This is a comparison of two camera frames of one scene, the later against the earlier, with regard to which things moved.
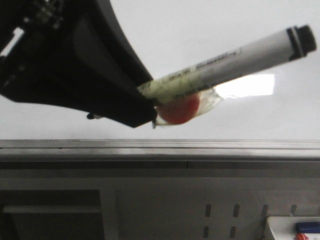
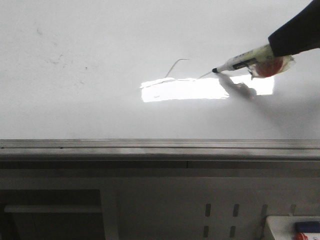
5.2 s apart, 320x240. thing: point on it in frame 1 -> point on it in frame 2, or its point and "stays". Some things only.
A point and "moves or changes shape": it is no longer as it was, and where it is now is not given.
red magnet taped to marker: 183,109 -> 271,66
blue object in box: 308,227 stays
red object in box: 301,236 stays
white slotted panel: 202,208 stays
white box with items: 284,228 stays
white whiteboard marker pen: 287,44 moves or changes shape
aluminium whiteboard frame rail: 159,154 stays
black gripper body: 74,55 -> 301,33
